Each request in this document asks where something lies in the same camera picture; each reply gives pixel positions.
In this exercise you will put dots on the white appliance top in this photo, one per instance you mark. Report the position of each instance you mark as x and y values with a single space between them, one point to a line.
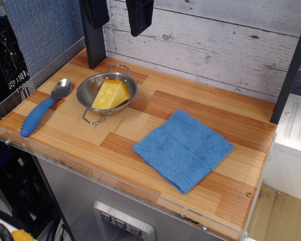
288 132

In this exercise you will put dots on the silver dispenser button panel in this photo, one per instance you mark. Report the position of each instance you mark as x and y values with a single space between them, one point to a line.
115 224

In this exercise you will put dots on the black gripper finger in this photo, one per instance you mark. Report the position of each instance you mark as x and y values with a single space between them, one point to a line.
140 14
96 12

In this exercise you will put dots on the blue knitted cloth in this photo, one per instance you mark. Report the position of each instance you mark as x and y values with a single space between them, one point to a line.
183 150

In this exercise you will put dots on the yellow toy cheese wedge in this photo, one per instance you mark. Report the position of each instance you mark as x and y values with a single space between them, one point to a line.
111 94

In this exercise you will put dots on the clear acrylic table guard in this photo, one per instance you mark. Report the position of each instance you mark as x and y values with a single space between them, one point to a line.
84 163

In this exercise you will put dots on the small steel two-handled pot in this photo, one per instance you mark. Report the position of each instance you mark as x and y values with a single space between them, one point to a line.
89 88

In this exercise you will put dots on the black plastic crate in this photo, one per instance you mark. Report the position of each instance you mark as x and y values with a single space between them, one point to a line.
14 75

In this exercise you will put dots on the dark right shelf post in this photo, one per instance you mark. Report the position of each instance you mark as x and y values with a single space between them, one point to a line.
287 84

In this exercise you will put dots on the spoon with blue handle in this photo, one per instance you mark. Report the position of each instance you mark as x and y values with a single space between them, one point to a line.
61 90

